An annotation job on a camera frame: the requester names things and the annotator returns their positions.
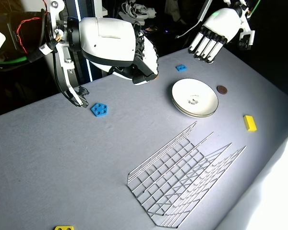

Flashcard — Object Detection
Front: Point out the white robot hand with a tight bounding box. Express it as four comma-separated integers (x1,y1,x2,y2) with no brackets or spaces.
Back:
188,8,243,64
78,17,160,86

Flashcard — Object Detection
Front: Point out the white ceramic plate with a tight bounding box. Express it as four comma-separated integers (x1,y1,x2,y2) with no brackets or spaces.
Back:
172,97,218,118
171,78,219,117

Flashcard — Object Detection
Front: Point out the spare white robot hand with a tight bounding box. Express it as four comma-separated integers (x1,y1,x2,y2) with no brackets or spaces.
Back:
119,0,157,26

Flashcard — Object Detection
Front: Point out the white cabinet with light strip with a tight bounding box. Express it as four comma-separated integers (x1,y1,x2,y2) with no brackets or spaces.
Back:
59,0,108,84

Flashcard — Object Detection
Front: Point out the blue pentagon block with holes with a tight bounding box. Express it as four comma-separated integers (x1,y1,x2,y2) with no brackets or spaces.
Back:
90,103,109,117

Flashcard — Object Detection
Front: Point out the yellow rectangular block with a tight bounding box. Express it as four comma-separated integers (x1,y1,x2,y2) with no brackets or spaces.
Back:
243,115,257,132

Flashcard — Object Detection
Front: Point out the white cable with silver adapter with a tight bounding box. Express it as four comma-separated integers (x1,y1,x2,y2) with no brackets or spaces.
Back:
175,0,213,39

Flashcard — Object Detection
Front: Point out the silver wire dish rack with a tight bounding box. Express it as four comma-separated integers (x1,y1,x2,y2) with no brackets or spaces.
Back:
126,121,247,228

